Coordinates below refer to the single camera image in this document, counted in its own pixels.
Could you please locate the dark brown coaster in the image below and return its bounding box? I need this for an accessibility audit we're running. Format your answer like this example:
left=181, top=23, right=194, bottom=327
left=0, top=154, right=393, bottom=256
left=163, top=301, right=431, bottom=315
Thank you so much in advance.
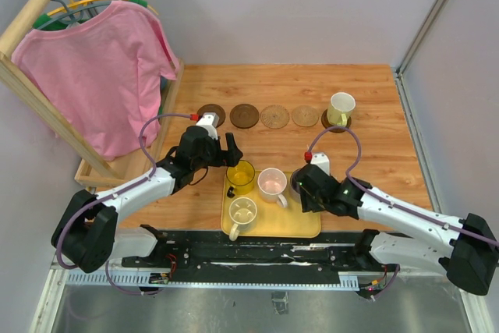
left=196, top=103, right=226, bottom=128
left=320, top=110, right=352, bottom=133

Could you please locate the woven rattan coaster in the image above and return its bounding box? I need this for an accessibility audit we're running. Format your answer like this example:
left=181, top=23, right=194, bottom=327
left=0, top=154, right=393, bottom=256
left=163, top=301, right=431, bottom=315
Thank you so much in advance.
left=292, top=105, right=319, bottom=127
left=260, top=105, right=290, bottom=129

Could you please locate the pale green mug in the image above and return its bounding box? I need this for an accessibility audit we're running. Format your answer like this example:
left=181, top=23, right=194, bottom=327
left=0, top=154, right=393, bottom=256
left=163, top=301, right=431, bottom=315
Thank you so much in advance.
left=327, top=92, right=356, bottom=127

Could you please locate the purple mug black rim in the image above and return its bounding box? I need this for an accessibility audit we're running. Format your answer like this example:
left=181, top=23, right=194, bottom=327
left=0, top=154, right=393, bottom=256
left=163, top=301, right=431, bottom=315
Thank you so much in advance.
left=289, top=169, right=301, bottom=204

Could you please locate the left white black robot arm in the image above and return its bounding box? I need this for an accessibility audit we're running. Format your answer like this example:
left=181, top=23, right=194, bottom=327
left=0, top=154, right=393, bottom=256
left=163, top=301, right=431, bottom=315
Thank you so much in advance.
left=51, top=126, right=243, bottom=273

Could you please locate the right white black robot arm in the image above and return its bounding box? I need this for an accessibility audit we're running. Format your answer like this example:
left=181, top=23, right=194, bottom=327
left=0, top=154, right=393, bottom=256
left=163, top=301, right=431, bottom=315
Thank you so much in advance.
left=296, top=164, right=498, bottom=296

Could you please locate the yellow mug black rim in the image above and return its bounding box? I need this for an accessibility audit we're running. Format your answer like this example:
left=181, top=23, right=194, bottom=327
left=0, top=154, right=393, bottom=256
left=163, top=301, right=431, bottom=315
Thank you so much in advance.
left=226, top=160, right=256, bottom=198

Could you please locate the pink white mug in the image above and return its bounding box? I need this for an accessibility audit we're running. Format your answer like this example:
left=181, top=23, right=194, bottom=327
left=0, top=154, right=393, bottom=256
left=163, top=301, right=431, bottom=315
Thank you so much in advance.
left=257, top=168, right=288, bottom=208

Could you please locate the yellow plastic tray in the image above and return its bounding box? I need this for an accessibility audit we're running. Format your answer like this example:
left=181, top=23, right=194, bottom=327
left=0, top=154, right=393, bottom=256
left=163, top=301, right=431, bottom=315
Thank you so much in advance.
left=241, top=170, right=321, bottom=239

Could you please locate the cream mug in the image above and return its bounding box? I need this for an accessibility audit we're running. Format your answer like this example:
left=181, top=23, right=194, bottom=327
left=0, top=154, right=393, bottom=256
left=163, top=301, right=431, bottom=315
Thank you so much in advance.
left=228, top=197, right=258, bottom=241

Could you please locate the wooden clothes rack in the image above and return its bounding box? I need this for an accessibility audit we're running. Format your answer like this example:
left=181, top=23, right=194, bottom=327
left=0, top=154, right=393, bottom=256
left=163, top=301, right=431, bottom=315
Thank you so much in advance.
left=1, top=0, right=184, bottom=188

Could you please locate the pink t-shirt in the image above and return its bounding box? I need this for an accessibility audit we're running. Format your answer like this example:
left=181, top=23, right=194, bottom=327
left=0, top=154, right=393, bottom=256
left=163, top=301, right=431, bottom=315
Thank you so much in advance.
left=12, top=1, right=179, bottom=161

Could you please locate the grey clothes hanger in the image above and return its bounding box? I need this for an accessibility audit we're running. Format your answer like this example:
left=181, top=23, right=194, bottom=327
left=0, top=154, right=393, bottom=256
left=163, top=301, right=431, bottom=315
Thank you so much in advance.
left=32, top=0, right=111, bottom=30

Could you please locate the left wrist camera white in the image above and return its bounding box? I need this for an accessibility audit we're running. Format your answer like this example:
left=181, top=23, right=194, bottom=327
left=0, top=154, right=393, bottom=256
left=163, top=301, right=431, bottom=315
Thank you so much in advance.
left=196, top=112, right=219, bottom=140

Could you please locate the white slotted cable duct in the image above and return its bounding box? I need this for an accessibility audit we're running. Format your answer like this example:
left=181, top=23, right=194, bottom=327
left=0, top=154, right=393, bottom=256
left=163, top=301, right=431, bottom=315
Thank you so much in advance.
left=64, top=272, right=359, bottom=291

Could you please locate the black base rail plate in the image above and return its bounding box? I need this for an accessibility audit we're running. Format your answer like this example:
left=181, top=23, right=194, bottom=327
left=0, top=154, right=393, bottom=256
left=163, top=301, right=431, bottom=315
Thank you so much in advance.
left=121, top=230, right=395, bottom=284

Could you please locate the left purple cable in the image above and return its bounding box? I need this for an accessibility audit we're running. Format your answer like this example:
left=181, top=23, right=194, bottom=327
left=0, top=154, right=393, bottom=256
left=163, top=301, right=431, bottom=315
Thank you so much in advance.
left=56, top=112, right=196, bottom=297

